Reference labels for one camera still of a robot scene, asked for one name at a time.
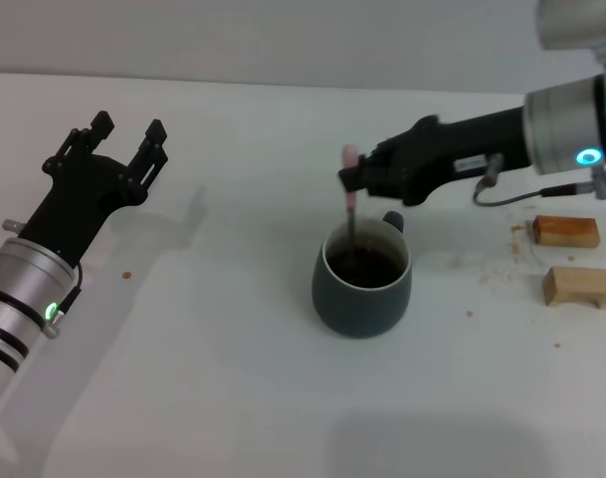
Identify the stained wooden block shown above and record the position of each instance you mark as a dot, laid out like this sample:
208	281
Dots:
566	231

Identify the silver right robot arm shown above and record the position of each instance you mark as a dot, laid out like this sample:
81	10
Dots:
561	124

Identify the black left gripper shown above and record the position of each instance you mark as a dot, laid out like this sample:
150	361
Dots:
78	204

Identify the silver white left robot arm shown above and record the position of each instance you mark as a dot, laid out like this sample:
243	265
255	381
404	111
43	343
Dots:
24	284

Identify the pale notched wooden block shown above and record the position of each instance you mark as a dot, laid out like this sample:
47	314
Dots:
571	284

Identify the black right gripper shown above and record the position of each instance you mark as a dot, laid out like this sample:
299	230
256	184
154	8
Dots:
462	144

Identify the grey ceramic cup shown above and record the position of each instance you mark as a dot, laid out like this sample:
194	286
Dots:
359	311

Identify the dark coffee liquid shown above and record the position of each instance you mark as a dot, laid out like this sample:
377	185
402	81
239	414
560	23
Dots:
377	269

